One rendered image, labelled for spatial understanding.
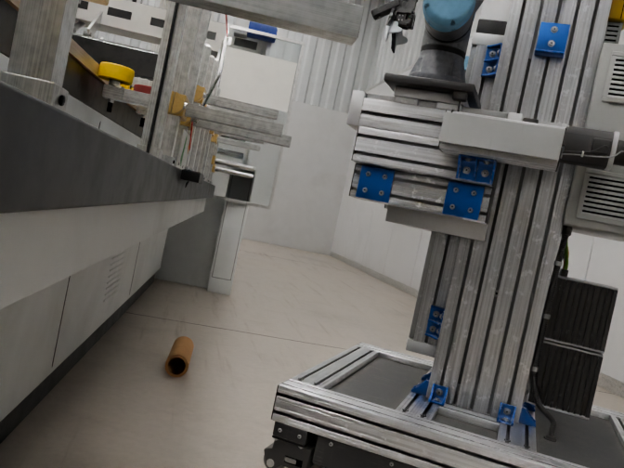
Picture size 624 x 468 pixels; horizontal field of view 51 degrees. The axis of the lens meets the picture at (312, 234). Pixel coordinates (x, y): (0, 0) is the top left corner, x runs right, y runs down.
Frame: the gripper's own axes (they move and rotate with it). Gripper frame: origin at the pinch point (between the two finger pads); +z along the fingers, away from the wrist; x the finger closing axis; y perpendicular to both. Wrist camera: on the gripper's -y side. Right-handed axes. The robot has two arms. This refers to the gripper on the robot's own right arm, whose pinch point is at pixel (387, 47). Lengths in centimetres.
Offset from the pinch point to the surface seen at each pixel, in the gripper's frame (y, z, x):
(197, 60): -30, 32, -80
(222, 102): -36, 37, -50
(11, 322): -28, 99, -131
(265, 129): -2, 48, -89
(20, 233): 21, 73, -187
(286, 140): -6, 47, -64
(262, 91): -120, -6, 158
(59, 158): 28, 65, -192
